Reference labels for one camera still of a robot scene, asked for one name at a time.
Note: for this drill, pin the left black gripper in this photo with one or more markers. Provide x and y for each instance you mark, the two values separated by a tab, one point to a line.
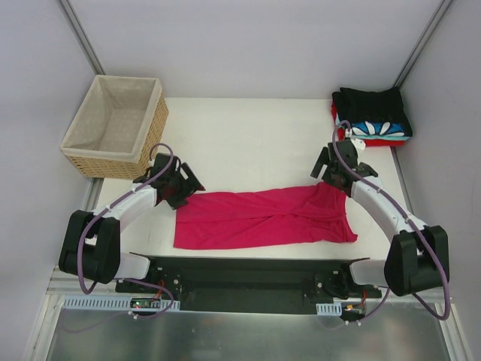
186	186

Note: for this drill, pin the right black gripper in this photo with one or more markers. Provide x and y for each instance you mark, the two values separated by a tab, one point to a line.
334	174

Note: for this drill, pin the red t shirt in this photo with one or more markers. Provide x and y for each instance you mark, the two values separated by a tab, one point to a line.
369	142

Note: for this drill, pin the pink t shirt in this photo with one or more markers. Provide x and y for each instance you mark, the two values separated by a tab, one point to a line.
293	215

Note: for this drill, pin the wicker basket with liner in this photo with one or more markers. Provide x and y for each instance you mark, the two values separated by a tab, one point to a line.
114	129

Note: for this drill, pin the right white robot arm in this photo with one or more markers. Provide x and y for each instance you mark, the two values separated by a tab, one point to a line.
418	256

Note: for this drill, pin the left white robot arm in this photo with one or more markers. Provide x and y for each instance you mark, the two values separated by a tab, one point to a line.
91	248

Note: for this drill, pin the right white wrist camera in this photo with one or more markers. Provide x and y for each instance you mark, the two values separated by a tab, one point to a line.
358	143

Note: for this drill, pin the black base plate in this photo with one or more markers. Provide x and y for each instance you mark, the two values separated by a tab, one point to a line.
265	286

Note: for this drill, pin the left aluminium frame post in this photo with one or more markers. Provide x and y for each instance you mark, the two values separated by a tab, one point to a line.
81	36

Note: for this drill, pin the aluminium frame post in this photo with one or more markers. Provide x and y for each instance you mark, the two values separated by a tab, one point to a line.
436	19
81	36

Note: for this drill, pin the right aluminium frame post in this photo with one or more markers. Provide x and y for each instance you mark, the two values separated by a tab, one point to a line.
436	19

